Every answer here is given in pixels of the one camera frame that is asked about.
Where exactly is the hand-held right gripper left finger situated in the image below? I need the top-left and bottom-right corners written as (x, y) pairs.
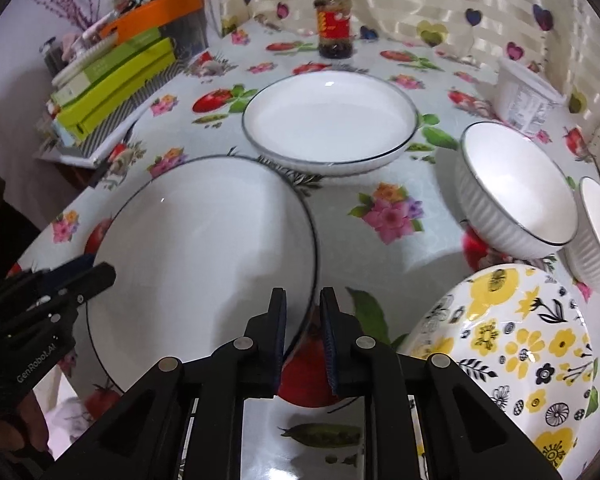
top-left (40, 287), bottom-right (288, 480)

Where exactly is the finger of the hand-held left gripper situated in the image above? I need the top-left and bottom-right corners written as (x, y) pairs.
top-left (50, 262), bottom-right (117, 307)
top-left (44, 254), bottom-right (97, 281)

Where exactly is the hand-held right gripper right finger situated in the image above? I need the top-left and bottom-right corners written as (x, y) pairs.
top-left (320, 287), bottom-right (561, 480)

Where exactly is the large white plate black rim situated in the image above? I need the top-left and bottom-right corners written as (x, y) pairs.
top-left (85, 155), bottom-right (322, 412)

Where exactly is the yellow floral bowl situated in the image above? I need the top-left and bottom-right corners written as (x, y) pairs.
top-left (397, 264), bottom-right (600, 480)

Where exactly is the white deep plate black rim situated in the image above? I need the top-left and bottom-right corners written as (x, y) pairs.
top-left (241, 72), bottom-right (419, 177)

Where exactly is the person's left hand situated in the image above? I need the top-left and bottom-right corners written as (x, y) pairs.
top-left (9, 389), bottom-right (49, 461)

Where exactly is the person's dark clothing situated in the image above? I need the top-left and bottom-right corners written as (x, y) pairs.
top-left (0, 96), bottom-right (47, 288)

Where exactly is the fruit and flower printed tablecloth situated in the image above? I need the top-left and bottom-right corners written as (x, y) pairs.
top-left (10, 14), bottom-right (600, 480)

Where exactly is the black white striped box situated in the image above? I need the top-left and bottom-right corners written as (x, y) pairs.
top-left (36, 94), bottom-right (147, 167)

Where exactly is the white and green box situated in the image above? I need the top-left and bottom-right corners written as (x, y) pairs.
top-left (51, 27), bottom-right (162, 88)

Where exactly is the dark box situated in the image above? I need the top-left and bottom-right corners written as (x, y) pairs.
top-left (169, 10), bottom-right (210, 60)

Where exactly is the orange box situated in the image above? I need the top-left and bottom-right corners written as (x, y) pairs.
top-left (101, 0), bottom-right (204, 46)

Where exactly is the white plastic tub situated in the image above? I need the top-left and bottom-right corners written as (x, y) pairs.
top-left (494, 57), bottom-right (566, 137)

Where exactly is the red label sauce jar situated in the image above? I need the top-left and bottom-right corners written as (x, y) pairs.
top-left (313, 0), bottom-right (355, 60)

